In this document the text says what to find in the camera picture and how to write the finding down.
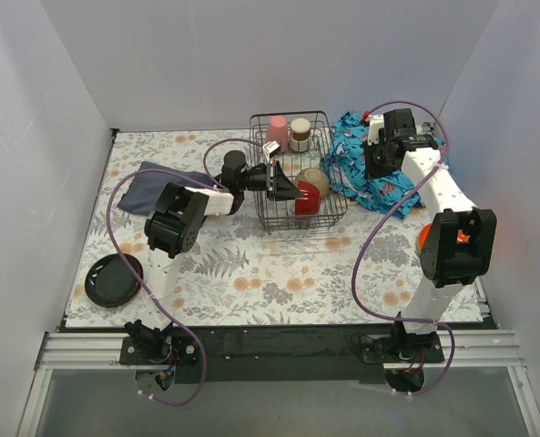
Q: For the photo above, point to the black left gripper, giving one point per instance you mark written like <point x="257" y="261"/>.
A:
<point x="273" y="180"/>

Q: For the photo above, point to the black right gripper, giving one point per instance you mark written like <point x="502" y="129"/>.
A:
<point x="376" y="157"/>

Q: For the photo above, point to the black wire dish rack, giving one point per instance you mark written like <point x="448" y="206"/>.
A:
<point x="307" y="161"/>

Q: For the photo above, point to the red bowl cream inside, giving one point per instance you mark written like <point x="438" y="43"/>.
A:
<point x="309" y="203"/>

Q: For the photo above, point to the beige ceramic bowl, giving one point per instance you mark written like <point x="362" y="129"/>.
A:
<point x="317" y="178"/>

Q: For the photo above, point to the steel cup brown band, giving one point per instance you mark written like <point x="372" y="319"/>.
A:
<point x="300" y="133"/>

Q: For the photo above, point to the pink plastic cup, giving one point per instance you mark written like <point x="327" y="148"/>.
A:
<point x="278" y="130"/>

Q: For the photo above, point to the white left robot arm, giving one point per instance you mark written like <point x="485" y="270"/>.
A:
<point x="173" y="224"/>

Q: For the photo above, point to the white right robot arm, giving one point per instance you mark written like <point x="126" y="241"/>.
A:
<point x="457" y="247"/>

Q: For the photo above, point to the blue fish print cloth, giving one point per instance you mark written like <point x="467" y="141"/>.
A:
<point x="347" y="167"/>

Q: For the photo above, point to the floral patterned table mat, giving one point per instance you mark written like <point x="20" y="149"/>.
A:
<point x="237" y="273"/>

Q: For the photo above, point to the orange plastic plate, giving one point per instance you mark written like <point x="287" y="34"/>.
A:
<point x="446" y="238"/>

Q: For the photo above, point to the dark blue folded towel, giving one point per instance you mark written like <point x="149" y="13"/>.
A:
<point x="145" y="189"/>

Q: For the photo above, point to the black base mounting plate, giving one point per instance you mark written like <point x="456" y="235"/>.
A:
<point x="273" y="353"/>

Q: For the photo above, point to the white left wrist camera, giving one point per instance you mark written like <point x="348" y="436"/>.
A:
<point x="270" y="150"/>

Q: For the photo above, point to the aluminium frame rail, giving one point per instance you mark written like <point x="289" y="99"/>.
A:
<point x="106" y="351"/>

